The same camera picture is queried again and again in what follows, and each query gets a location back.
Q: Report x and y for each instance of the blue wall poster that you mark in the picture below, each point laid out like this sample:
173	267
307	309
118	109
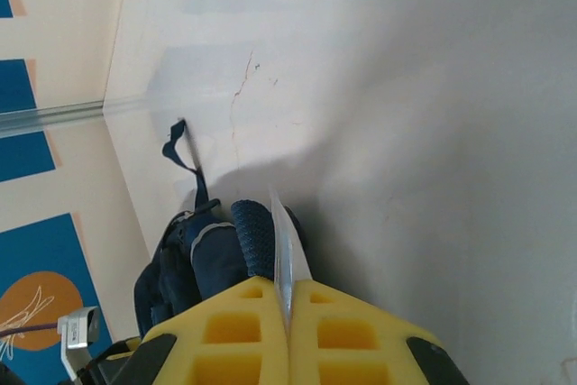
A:
22	155

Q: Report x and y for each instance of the blue poster large orange circle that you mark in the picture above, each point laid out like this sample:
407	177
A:
67	245

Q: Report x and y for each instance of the clear pouch blue print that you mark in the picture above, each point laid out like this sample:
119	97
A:
286	259

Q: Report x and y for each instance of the aluminium frame post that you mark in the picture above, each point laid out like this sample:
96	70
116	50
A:
67	114

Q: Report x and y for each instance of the navy blue backpack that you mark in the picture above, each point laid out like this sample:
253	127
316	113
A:
216	259

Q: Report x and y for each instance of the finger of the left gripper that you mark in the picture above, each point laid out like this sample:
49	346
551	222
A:
124	346

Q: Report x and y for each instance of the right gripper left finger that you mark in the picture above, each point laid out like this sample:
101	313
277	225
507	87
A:
225	340

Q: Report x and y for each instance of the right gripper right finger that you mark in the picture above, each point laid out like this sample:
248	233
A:
360	344

